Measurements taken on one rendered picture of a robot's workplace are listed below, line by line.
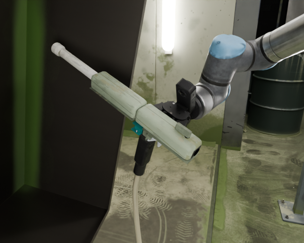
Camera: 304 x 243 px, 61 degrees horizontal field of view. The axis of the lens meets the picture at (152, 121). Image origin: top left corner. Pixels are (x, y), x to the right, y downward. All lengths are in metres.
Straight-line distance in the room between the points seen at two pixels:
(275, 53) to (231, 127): 1.71
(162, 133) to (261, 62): 0.41
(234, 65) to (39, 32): 0.58
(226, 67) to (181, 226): 1.05
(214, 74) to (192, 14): 1.60
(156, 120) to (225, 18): 1.83
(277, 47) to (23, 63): 0.75
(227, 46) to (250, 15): 1.58
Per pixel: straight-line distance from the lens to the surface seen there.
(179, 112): 0.65
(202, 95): 0.72
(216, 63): 0.74
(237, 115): 2.42
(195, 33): 2.32
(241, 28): 2.30
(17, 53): 0.88
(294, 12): 7.22
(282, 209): 1.90
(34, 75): 0.92
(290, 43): 0.76
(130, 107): 0.57
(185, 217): 1.63
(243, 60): 0.77
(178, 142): 0.51
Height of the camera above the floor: 1.11
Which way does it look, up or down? 21 degrees down
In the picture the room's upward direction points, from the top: straight up
